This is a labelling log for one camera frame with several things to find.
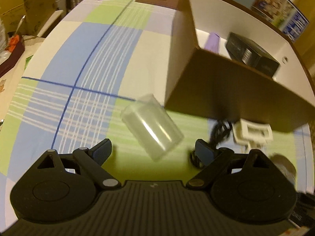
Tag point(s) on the clear plastic cup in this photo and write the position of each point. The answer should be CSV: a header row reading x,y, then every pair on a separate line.
x,y
152,127

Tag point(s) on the purple tube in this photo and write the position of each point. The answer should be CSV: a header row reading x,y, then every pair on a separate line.
x,y
213,43

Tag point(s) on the yellow cardboard boxes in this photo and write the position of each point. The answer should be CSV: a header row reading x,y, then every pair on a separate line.
x,y
35,12

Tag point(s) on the black small box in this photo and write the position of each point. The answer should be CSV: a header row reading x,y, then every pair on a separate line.
x,y
246,51

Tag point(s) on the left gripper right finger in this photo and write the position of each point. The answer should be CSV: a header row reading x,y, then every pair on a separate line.
x,y
213,161

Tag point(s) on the checked tablecloth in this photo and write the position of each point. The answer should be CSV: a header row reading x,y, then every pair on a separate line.
x,y
102,56

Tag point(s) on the grey striped socks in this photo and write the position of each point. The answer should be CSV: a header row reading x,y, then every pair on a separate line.
x,y
285,166

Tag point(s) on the brown cardboard storage box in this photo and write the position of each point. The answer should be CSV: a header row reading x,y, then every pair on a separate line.
x,y
206,84

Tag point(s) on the blue milk carton box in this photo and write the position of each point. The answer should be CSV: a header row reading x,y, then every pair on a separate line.
x,y
284,15

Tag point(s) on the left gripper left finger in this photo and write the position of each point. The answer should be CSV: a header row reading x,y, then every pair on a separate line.
x,y
91,160

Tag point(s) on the white plastic clip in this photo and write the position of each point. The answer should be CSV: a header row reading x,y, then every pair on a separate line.
x,y
251,135

